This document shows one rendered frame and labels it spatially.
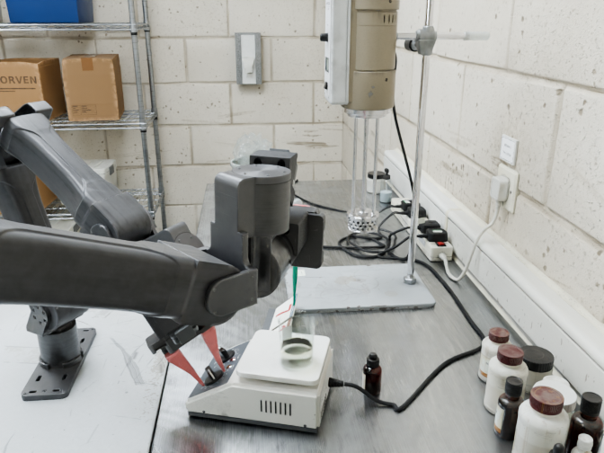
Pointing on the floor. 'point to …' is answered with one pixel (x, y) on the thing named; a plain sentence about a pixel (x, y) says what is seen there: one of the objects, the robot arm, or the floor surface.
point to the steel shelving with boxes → (81, 88)
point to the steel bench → (447, 407)
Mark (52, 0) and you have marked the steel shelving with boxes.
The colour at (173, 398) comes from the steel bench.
